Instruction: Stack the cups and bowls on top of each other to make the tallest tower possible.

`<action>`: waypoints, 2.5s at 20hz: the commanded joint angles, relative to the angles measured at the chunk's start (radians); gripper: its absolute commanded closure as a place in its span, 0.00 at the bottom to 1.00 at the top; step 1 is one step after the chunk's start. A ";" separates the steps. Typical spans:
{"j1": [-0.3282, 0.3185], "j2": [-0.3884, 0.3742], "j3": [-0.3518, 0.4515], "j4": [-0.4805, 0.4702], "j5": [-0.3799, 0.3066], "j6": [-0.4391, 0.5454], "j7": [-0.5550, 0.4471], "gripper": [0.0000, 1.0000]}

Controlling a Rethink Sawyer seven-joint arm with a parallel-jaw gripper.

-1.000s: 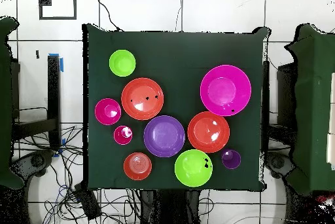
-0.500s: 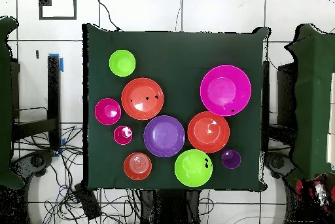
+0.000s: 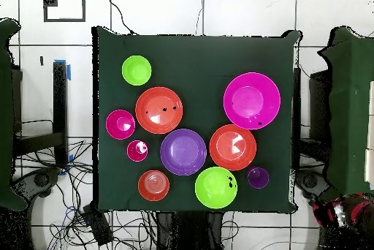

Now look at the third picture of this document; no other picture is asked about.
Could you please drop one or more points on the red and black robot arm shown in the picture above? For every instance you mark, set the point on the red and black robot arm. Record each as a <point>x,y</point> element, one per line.
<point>356,209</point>

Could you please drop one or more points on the purple bowl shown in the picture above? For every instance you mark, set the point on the purple bowl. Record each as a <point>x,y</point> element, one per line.
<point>183,152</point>

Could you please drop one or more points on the large orange bowl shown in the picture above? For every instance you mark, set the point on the large orange bowl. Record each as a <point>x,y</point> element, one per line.
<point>159,101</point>
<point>225,147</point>

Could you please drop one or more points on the dark green tablecloth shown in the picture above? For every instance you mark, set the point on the dark green tablecloth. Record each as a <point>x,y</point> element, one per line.
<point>190,65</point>

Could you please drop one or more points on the red cup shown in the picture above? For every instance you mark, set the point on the red cup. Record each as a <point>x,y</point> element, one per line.
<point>135,153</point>

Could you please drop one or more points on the large green bowl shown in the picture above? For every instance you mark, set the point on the large green bowl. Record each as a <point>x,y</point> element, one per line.
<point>214,187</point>

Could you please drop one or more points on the large pink bowl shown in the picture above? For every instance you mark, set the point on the large pink bowl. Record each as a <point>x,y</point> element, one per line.
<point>252,101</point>

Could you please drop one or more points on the small orange bowl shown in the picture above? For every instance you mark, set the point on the small orange bowl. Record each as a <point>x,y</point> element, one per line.
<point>153,185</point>

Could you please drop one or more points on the small red bowl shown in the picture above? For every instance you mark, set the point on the small red bowl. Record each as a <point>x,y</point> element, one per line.
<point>117,125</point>

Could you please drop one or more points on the small green bowl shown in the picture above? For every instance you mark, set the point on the small green bowl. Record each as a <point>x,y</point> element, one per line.
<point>136,70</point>

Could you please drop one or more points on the purple cup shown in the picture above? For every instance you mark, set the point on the purple cup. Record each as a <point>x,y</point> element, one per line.
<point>258,179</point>

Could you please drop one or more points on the black metal stand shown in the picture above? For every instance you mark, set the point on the black metal stand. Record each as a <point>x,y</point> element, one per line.
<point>60,101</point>
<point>296,101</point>

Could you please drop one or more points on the blue tape strip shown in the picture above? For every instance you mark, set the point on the blue tape strip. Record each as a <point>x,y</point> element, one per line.
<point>71,158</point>
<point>68,72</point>

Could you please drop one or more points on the black power box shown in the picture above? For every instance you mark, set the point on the black power box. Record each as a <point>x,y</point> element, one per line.
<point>98,226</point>

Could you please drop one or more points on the black tape square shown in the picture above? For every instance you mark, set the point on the black tape square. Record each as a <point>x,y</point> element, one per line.
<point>64,20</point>

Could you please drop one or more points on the green cloth covered table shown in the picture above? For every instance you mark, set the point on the green cloth covered table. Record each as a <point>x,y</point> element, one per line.
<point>7,115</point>
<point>350,115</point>

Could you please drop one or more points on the gray pedestal leg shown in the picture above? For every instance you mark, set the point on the gray pedestal leg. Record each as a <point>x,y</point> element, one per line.
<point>309,180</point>
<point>38,179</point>

